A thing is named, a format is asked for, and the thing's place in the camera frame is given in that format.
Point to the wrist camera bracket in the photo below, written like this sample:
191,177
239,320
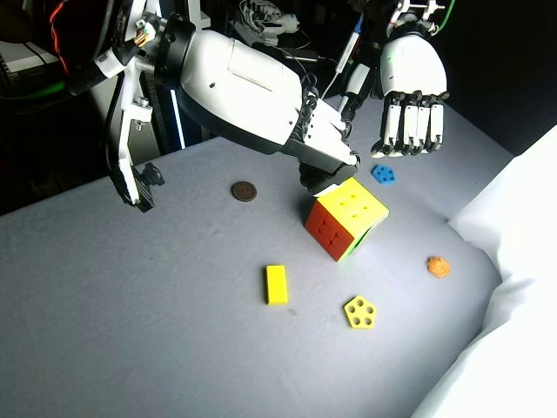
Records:
126,130

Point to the brown round sandwich cookie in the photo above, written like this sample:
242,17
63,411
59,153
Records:
243,191

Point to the orange swirl toy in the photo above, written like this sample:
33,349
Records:
438,267

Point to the grey table cloth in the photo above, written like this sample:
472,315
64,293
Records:
130,326

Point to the yellow pentagon block with holes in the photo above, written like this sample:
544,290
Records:
360,312

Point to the yellow rectangular block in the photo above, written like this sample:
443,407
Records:
277,285

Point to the white backdrop cloth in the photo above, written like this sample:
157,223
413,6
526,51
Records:
522,261

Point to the colourful puzzle cube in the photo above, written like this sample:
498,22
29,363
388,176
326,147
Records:
335,226

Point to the blue pentagon block with holes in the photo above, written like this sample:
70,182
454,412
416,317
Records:
384,174

